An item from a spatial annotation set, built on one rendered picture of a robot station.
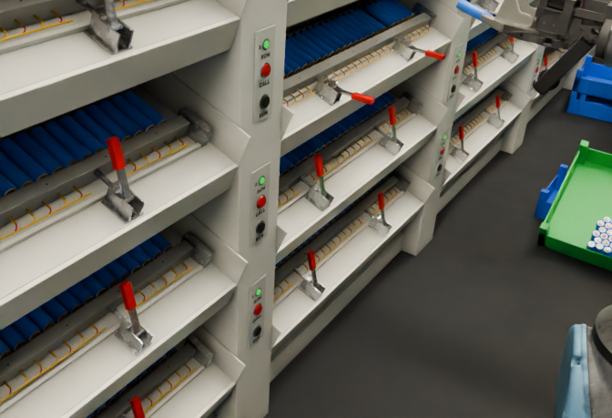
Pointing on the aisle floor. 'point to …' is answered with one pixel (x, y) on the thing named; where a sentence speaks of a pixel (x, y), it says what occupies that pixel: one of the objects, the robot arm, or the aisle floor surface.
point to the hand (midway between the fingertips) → (489, 20)
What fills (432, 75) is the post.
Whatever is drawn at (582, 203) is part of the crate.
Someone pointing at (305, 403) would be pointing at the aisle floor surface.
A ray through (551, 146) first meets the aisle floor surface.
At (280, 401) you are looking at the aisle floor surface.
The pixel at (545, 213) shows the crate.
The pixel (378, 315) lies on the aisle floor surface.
